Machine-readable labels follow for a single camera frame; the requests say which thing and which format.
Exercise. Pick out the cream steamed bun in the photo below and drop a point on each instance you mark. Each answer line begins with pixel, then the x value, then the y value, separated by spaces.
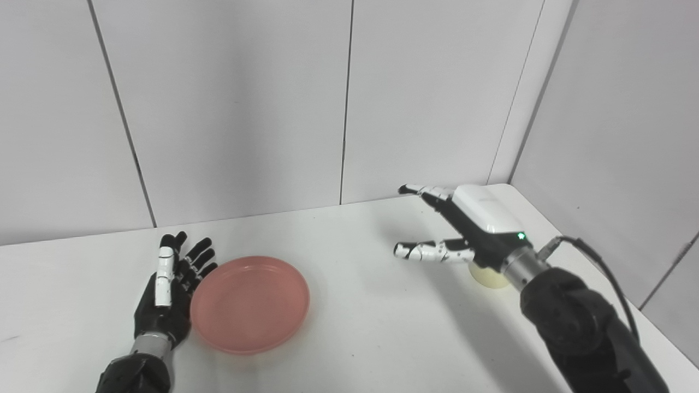
pixel 489 277

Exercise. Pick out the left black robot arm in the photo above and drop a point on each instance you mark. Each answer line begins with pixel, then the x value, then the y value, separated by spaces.
pixel 139 365

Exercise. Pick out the pink round plate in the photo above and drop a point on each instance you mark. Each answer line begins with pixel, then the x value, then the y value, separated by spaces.
pixel 250 304

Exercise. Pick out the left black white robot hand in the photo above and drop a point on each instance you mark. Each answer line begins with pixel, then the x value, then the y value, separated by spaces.
pixel 166 297

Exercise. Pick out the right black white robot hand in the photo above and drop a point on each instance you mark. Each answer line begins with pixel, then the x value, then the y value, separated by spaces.
pixel 475 232

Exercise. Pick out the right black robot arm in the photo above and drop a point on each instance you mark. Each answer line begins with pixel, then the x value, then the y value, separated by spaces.
pixel 584 327

